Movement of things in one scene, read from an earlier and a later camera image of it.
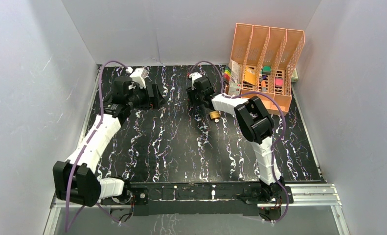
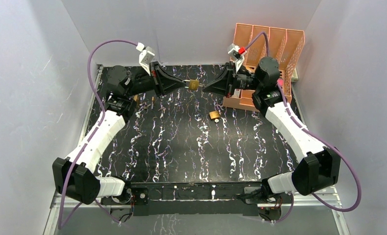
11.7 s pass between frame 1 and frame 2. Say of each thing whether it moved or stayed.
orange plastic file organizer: stayed
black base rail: stayed
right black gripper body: moved
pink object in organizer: stayed
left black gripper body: moved
